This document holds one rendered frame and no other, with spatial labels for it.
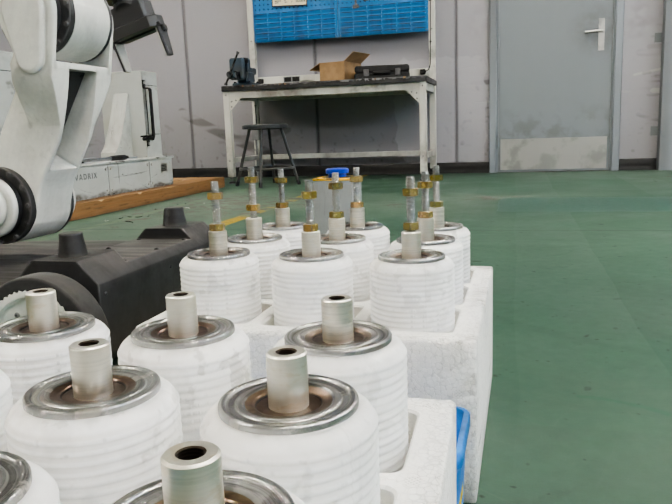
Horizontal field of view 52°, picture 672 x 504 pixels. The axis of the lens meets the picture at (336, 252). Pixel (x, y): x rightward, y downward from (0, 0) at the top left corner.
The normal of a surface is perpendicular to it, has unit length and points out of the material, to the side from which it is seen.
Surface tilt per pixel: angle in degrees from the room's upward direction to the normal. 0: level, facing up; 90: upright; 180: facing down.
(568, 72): 90
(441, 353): 90
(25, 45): 90
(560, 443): 0
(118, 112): 67
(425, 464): 0
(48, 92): 115
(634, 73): 90
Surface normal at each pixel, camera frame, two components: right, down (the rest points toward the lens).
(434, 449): -0.04, -0.98
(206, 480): 0.58, 0.12
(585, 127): -0.25, 0.18
